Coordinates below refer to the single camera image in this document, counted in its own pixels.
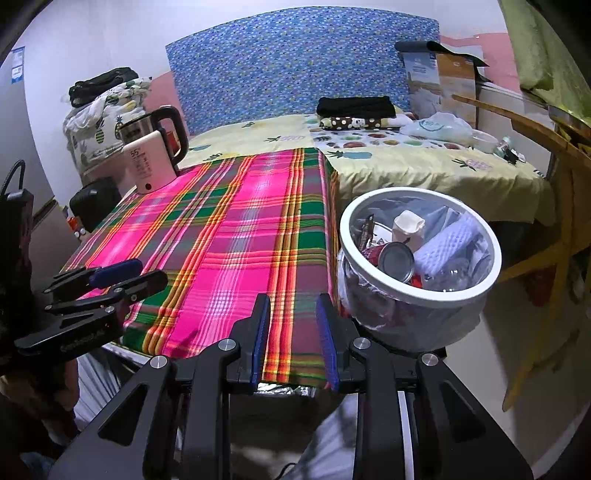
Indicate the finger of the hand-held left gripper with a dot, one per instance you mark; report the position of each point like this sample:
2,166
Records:
138,284
115,272

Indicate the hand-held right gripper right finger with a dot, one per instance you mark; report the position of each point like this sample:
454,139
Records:
328,346

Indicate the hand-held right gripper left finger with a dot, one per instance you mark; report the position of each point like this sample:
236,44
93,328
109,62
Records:
261,341

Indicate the clear plastic bin liner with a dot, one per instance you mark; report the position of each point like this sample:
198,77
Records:
383,323

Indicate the red can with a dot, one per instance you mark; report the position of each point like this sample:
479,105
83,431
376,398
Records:
392,261

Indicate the dark foil snack wrapper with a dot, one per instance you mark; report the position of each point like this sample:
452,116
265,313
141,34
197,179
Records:
367,226

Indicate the white round trash bin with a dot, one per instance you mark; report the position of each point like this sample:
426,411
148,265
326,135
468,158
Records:
457,302

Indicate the clear plastic cola bottle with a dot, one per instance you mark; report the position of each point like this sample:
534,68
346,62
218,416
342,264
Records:
452,277

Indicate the beige paper carton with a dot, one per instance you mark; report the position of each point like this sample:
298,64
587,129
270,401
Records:
408,224

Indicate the white foam fruit net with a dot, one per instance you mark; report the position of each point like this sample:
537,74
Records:
443,244

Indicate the light striped trousers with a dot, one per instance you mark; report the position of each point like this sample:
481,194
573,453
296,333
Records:
101,378

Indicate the black suitcase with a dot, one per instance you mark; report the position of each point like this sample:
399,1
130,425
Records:
94,201

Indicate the pink green plaid tablecloth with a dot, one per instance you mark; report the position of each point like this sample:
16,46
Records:
221,258

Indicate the cream electric kettle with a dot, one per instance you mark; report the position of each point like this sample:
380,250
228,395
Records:
147,161

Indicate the pineapple print bedding pile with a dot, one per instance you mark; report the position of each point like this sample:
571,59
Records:
101,120

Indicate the silver refrigerator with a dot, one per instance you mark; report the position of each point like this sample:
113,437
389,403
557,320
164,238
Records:
27,129

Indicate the black bag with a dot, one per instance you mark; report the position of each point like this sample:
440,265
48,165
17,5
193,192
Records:
104,83

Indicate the yellow pineapple bed sheet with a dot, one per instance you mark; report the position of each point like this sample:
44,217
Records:
415,175

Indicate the fruit print cloth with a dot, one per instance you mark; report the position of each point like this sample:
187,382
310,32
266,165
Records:
383,141

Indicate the brown polka dot pillow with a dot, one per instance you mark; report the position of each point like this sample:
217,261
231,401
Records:
355,122

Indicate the black folded clothes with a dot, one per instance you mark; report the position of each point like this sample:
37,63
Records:
355,106

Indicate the white plastic bag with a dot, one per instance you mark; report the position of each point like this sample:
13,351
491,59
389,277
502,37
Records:
438,127

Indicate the small glass jar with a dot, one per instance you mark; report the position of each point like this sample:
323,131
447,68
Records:
505,147

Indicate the blue floral headboard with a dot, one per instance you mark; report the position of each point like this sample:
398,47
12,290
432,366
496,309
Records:
300,69

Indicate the wooden folding table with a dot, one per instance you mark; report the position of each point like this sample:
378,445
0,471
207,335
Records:
554,184

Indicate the cardboard box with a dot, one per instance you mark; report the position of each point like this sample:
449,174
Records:
443,78

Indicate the metal basin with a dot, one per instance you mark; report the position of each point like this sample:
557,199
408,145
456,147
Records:
570,115

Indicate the green cloth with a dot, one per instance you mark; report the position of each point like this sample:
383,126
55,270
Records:
540,50

